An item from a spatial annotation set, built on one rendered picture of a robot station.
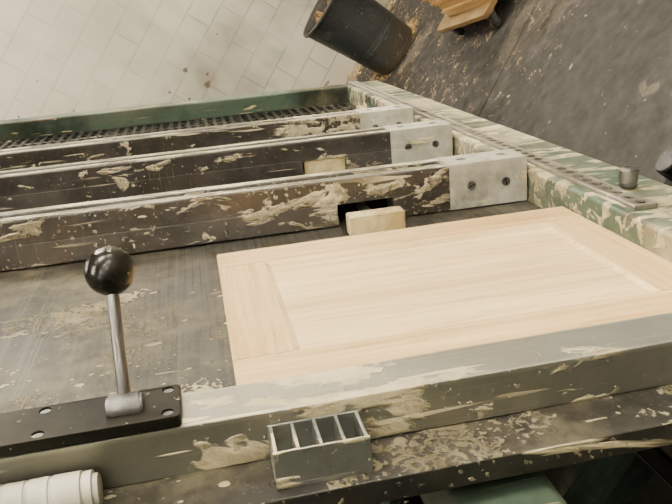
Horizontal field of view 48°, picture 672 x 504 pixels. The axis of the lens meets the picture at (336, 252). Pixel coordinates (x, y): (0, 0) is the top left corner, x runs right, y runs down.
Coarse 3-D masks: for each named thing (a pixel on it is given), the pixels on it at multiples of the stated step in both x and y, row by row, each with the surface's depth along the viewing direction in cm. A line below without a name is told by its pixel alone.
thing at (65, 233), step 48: (192, 192) 109; (240, 192) 107; (288, 192) 108; (336, 192) 109; (384, 192) 111; (432, 192) 112; (480, 192) 114; (0, 240) 102; (48, 240) 103; (96, 240) 104; (144, 240) 106; (192, 240) 107
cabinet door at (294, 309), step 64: (256, 256) 95; (320, 256) 94; (384, 256) 92; (448, 256) 90; (512, 256) 89; (576, 256) 87; (640, 256) 84; (256, 320) 76; (320, 320) 76; (384, 320) 74; (448, 320) 73; (512, 320) 71; (576, 320) 70
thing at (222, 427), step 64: (640, 320) 64; (256, 384) 59; (320, 384) 58; (384, 384) 57; (448, 384) 57; (512, 384) 58; (576, 384) 60; (640, 384) 61; (64, 448) 53; (128, 448) 54; (192, 448) 55; (256, 448) 56
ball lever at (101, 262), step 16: (96, 256) 56; (112, 256) 56; (128, 256) 57; (96, 272) 55; (112, 272) 55; (128, 272) 56; (96, 288) 56; (112, 288) 56; (112, 304) 56; (112, 320) 56; (112, 336) 56; (112, 352) 56; (128, 384) 55; (112, 400) 54; (128, 400) 55; (112, 416) 54
